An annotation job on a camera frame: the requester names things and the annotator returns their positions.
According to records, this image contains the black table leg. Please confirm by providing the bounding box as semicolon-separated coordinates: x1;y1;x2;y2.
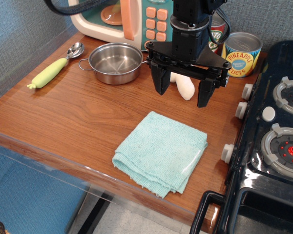
78;193;113;234

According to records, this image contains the black toy stove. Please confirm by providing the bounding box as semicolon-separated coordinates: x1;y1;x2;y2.
190;40;293;234

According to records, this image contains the tomato sauce can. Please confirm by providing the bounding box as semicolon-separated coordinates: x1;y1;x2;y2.
209;13;227;54

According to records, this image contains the pineapple slices can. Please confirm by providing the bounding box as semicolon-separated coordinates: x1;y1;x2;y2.
221;32;263;78

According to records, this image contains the stainless steel bowl with handles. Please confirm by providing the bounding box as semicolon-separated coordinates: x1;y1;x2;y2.
86;42;147;85

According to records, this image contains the plush white mushroom toy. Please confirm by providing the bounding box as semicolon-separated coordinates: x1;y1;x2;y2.
170;72;195;101

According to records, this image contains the toy microwave oven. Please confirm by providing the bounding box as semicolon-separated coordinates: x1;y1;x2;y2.
71;0;173;51

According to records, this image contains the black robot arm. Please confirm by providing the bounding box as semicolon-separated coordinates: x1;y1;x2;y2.
146;0;232;108

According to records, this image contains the teal folded cloth napkin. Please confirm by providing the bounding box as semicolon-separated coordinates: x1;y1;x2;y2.
112;112;208;198

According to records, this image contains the black braided cable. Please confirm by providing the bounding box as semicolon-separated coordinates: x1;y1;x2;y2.
43;0;113;16

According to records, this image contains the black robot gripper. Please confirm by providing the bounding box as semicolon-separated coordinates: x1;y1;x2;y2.
146;15;231;108

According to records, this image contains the spoon with green handle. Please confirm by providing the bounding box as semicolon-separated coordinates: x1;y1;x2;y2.
26;42;84;89

